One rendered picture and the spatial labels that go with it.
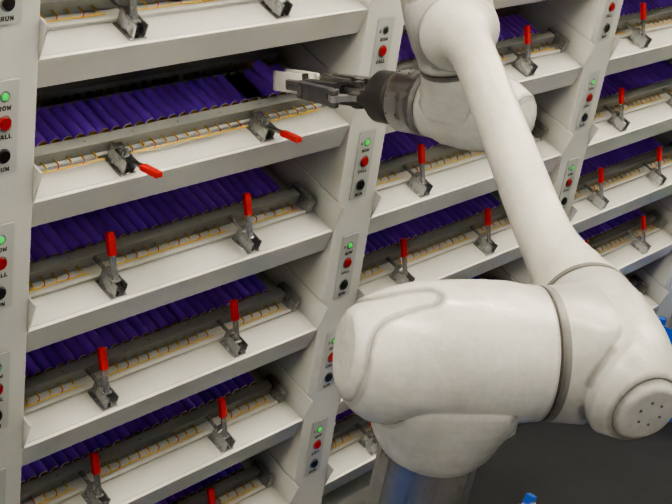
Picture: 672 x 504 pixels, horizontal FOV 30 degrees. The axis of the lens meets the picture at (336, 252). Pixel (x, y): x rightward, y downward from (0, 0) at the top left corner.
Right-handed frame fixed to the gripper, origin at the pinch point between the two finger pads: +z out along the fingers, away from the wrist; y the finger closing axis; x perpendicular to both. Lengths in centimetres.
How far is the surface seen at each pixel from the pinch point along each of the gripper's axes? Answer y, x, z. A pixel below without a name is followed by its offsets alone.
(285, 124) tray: -0.7, 7.2, 3.3
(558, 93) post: -83, 15, 6
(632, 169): -130, 42, 14
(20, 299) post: 49, 22, 3
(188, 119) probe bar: 17.6, 3.6, 4.8
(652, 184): -133, 45, 10
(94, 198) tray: 37.5, 10.5, 1.5
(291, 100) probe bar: -3.1, 3.9, 4.2
